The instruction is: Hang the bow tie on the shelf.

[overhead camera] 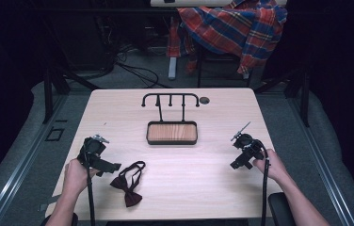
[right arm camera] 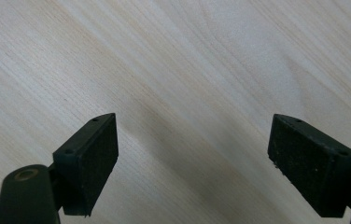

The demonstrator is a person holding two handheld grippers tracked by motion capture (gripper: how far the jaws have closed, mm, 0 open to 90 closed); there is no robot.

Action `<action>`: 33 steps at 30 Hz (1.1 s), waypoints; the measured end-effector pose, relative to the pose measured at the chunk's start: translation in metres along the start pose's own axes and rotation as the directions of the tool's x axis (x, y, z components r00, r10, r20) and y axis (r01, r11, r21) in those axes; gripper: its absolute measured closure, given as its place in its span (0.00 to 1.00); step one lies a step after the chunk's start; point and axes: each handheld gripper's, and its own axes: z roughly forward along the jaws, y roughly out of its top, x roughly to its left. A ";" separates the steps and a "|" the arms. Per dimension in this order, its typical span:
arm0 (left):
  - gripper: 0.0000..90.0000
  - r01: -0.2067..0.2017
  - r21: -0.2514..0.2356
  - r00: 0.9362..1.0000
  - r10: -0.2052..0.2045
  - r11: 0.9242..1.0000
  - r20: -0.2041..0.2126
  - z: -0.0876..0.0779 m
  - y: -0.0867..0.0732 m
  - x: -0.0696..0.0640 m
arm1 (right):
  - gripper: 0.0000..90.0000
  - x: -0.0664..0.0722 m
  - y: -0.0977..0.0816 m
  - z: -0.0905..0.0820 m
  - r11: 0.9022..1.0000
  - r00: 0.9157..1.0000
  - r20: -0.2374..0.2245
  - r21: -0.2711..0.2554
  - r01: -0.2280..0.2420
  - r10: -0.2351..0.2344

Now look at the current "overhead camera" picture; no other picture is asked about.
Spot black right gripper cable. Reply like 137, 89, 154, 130
250, 138, 271, 226

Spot black metal stand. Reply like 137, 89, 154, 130
253, 62, 312, 128
38, 12, 101, 125

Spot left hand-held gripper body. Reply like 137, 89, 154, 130
76, 134, 114, 172

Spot person's left hand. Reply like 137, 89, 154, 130
62, 157, 100, 198

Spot aluminium floor rail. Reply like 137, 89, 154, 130
286, 93, 354, 226
0, 90, 70, 226

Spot black floor cables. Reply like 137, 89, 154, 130
84, 18, 174, 89

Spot black rack with wooden tray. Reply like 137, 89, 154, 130
140, 92, 201, 146

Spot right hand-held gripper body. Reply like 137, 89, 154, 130
230, 121, 266, 168

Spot red blue plaid shirt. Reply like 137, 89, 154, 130
166, 0, 289, 75

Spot black chair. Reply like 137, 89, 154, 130
195, 43, 252, 89

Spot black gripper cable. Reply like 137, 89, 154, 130
83, 144, 97, 226
250, 138, 271, 226

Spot dark red bow tie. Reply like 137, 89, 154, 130
109, 160, 147, 208

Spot person's right hand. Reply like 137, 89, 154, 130
252, 148, 290, 183

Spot black chair armrest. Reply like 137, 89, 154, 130
266, 191, 297, 226

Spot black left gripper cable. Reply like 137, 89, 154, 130
83, 144, 97, 226

